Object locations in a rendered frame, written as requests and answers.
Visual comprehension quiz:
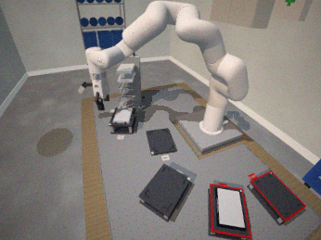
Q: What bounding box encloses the white microplate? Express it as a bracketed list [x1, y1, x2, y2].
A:
[116, 64, 135, 74]
[113, 107, 133, 123]
[215, 187, 246, 231]
[118, 72, 135, 82]

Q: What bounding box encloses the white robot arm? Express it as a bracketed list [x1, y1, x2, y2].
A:
[85, 1, 249, 135]

